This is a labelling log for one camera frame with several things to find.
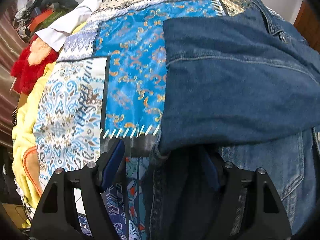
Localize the blue denim jacket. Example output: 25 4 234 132
142 0 319 239

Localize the pile of clothes and boxes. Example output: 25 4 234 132
12 0 79 42

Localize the yellow blanket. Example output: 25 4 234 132
12 37 94 207

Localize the blue patchwork bedspread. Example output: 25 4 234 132
33 0 249 239

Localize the red plush toy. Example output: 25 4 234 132
11 34 59 95

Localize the striped maroon curtain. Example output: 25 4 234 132
1 1 27 147

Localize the white shirt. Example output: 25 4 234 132
36 0 102 52

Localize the brown wooden door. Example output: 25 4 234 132
294 1 320 52

